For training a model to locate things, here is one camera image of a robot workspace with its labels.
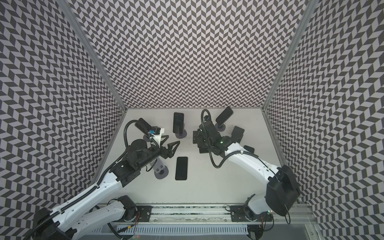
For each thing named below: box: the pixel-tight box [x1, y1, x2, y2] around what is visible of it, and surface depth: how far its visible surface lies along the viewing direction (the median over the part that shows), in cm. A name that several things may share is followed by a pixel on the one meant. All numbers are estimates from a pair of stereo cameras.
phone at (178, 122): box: [173, 112, 184, 134], surface depth 98 cm
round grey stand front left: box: [152, 155, 169, 180], surface depth 85 cm
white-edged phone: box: [175, 156, 188, 181], surface depth 90 cm
